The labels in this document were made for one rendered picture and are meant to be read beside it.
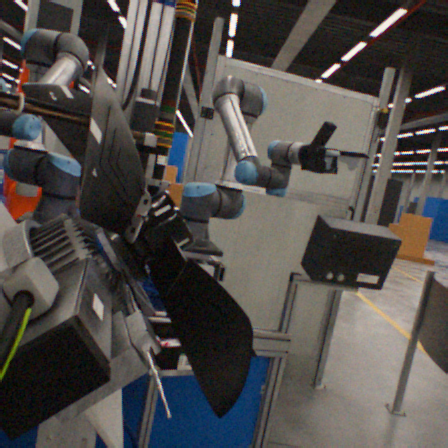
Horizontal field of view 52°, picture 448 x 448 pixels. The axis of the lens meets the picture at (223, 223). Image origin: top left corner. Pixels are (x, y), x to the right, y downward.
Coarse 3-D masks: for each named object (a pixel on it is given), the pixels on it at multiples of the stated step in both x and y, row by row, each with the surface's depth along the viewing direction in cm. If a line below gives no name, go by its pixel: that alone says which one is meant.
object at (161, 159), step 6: (180, 0) 93; (186, 0) 94; (192, 0) 94; (156, 144) 94; (162, 150) 94; (168, 150) 95; (156, 156) 94; (162, 156) 94; (156, 162) 94; (162, 162) 94; (156, 168) 94; (162, 168) 95; (156, 174) 94; (162, 174) 95; (150, 186) 95; (156, 186) 95; (150, 192) 95; (156, 192) 96
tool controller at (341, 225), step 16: (320, 224) 145; (336, 224) 143; (352, 224) 147; (368, 224) 152; (320, 240) 143; (336, 240) 140; (352, 240) 142; (368, 240) 143; (384, 240) 144; (400, 240) 145; (304, 256) 152; (320, 256) 142; (336, 256) 143; (352, 256) 144; (368, 256) 145; (384, 256) 146; (320, 272) 144; (336, 272) 145; (352, 272) 146; (368, 272) 148; (384, 272) 149; (368, 288) 151
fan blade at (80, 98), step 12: (24, 84) 83; (36, 84) 86; (48, 84) 89; (36, 96) 84; (48, 96) 87; (60, 96) 89; (72, 96) 93; (84, 96) 97; (72, 108) 90; (84, 108) 93; (48, 120) 84; (60, 132) 84; (72, 132) 86; (84, 132) 88; (72, 144) 85; (84, 144) 87; (72, 156) 84; (84, 156) 86
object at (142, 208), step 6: (144, 198) 80; (150, 198) 82; (144, 204) 81; (150, 204) 83; (138, 210) 79; (144, 210) 81; (132, 222) 78; (138, 222) 80; (138, 228) 81; (126, 234) 76; (132, 234) 79; (132, 240) 80
